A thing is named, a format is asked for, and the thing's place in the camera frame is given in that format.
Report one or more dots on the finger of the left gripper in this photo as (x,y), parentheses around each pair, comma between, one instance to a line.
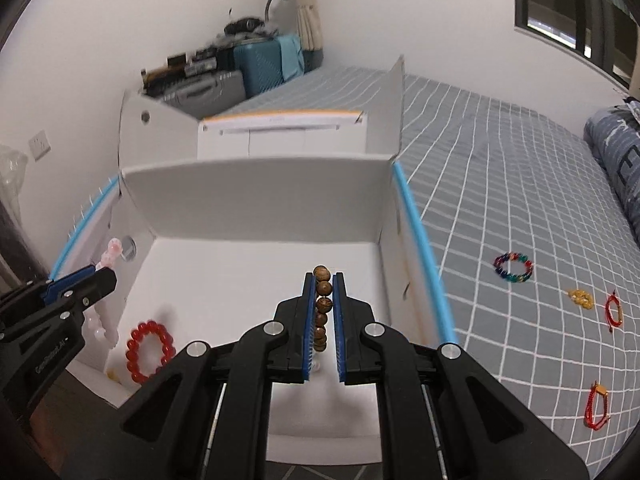
(55,289)
(30,364)

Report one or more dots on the teal suitcase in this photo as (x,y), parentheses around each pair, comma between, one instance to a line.
(260,65)

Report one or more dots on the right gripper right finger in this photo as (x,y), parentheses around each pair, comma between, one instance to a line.
(441,414)

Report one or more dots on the grey checked bed sheet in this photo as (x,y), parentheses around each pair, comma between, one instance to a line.
(530,240)

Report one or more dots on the light blue cloth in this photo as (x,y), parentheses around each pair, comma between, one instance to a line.
(292,58)

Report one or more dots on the blue striped folded duvet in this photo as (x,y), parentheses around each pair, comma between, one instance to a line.
(613,137)

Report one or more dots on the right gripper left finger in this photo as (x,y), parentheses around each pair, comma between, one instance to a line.
(205,415)

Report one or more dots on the white wall socket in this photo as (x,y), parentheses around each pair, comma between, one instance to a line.
(39,145)

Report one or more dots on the dark framed window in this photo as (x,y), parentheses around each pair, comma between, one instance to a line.
(603,33)

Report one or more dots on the beige curtain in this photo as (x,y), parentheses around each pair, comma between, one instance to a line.
(309,25)

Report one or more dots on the open cardboard shoe box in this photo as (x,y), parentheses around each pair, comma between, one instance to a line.
(221,218)

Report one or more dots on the grey suitcase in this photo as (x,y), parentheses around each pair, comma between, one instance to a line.
(207,95)

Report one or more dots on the red cord bracelet gold tube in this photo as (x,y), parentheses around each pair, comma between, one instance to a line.
(613,310)

